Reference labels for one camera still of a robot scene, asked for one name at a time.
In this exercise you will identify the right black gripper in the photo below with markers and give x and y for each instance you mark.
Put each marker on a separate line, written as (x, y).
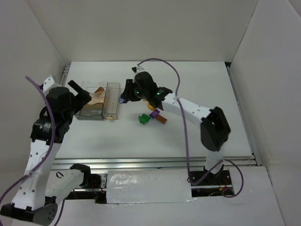
(128, 90)

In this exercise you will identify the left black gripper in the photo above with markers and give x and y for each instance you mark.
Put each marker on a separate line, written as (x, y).
(83, 98)

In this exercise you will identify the purple round lego piece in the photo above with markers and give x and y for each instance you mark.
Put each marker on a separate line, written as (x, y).
(122, 101)

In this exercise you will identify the purple lego brick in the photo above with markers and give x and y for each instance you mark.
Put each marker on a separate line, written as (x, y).
(154, 113)

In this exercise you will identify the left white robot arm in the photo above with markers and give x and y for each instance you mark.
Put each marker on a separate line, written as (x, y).
(34, 202)

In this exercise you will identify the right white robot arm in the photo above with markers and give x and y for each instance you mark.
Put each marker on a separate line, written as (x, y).
(213, 125)

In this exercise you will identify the clear wavy container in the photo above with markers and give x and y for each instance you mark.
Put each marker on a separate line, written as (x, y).
(91, 87)

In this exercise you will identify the clear tall narrow container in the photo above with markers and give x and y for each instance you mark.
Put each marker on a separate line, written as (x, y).
(111, 101)

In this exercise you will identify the yellow round lego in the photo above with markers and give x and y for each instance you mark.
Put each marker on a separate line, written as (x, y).
(150, 107)

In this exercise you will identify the green lego brick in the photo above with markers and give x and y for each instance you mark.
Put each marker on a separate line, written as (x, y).
(143, 119)

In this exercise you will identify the brown orange lego brick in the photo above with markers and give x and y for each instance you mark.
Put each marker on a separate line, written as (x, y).
(161, 119)

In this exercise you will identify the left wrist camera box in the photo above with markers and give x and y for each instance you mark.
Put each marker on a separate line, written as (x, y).
(48, 84)

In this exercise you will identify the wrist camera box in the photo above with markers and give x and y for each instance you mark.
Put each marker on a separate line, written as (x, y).
(48, 84)
(138, 70)

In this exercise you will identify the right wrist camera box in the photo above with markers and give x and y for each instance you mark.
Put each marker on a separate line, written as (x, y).
(138, 70)

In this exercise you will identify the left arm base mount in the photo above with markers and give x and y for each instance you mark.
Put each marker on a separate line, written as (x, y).
(93, 186)

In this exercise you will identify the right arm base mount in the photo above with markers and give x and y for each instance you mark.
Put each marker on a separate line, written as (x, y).
(213, 185)

